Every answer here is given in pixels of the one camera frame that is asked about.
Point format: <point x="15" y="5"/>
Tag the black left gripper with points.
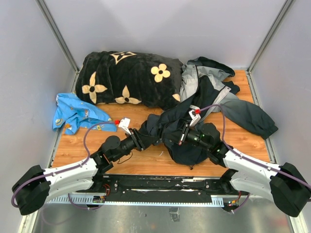
<point x="142" y="141"/>

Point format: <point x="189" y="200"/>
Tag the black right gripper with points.
<point x="183" y="138"/>

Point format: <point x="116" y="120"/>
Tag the dark grey zip jacket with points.
<point x="203" y="86"/>

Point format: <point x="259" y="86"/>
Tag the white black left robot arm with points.
<point x="40" y="185"/>

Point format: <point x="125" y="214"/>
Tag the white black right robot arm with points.
<point x="282" y="184"/>

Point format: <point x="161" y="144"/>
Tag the black blanket with cream flowers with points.
<point x="130" y="77"/>

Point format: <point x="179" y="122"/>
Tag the blue patterned cloth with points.
<point x="73" y="114"/>

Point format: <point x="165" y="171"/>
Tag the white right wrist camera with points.
<point x="195" y="116"/>

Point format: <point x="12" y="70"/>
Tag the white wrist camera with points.
<point x="124" y="124"/>
<point x="195" y="116"/>

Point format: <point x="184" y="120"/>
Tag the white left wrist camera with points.
<point x="124" y="124"/>

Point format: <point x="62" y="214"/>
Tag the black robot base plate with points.
<point x="160" y="189"/>

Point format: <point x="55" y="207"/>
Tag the aluminium front rail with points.
<point x="94" y="200"/>

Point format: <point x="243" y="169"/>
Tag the right rear aluminium frame post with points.
<point x="271" y="33"/>

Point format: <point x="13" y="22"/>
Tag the aluminium frame post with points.
<point x="271" y="33"/>
<point x="55" y="30"/>

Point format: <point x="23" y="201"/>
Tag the left rear aluminium frame post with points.
<point x="55" y="30"/>

